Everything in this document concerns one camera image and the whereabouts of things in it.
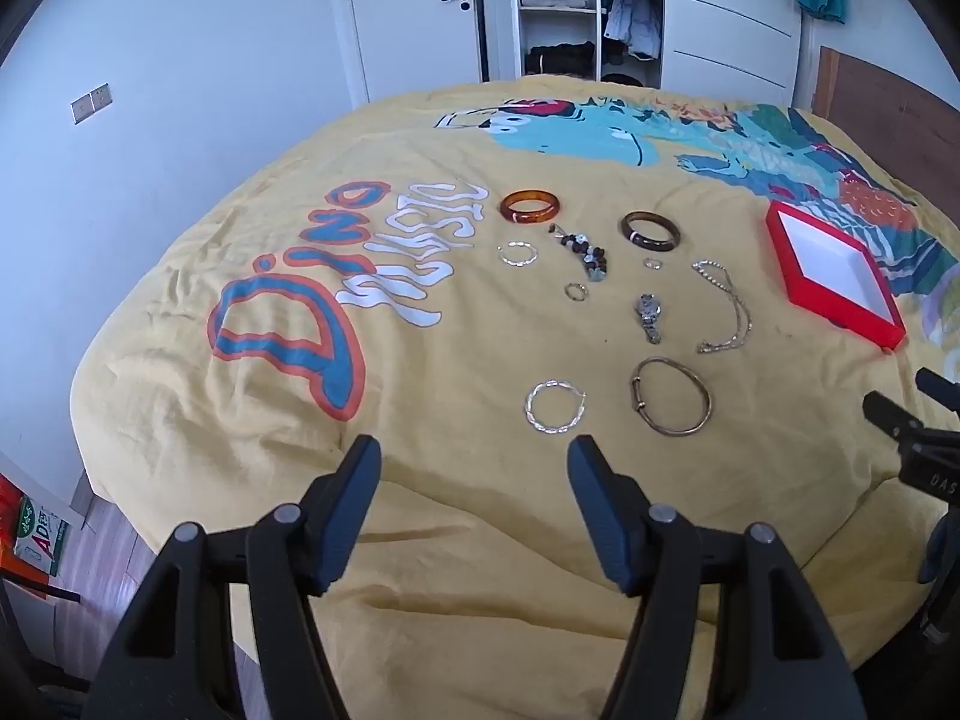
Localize amber orange bangle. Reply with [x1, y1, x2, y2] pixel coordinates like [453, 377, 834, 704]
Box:
[500, 190, 561, 227]

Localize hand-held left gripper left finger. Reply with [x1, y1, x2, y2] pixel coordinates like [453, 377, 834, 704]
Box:
[81, 433, 383, 720]

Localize open white wardrobe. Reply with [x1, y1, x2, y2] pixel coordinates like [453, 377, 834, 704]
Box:
[499, 0, 665, 88]

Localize folded dark clothes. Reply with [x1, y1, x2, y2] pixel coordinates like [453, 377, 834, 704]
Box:
[525, 43, 598, 78]

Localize red jewelry box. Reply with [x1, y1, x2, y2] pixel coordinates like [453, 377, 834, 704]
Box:
[765, 201, 907, 351]

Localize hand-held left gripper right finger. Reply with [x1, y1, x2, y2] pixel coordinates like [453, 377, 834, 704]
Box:
[566, 433, 871, 720]

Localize hanging clothes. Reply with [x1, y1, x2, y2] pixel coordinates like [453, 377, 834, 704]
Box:
[603, 0, 665, 62]

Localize silver wristwatch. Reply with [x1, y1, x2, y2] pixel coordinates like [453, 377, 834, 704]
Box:
[634, 292, 665, 344]

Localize silver chain necklace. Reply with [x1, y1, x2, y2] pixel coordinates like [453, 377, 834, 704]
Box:
[691, 259, 753, 355]

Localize dark brown bangle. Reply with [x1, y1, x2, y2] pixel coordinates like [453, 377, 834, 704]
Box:
[620, 211, 682, 251]

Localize yellow printed blanket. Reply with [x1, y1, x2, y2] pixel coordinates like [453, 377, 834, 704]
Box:
[69, 75, 960, 720]

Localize beaded bracelet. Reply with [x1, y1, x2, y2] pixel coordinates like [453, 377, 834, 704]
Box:
[547, 223, 610, 282]

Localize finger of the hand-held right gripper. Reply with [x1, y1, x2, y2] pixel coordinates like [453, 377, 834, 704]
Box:
[861, 390, 960, 505]
[916, 367, 960, 413]

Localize wall light switch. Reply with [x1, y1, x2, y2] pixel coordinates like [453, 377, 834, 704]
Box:
[70, 83, 113, 125]

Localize white wardrobe door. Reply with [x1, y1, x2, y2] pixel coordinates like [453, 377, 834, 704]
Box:
[660, 0, 803, 110]

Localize large twisted silver hoop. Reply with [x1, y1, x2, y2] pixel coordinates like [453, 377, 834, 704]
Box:
[523, 380, 591, 434]

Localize wooden headboard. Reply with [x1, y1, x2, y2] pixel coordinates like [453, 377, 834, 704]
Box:
[814, 45, 960, 194]

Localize thin metal bangle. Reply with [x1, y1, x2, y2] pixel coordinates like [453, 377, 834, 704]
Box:
[630, 357, 713, 437]

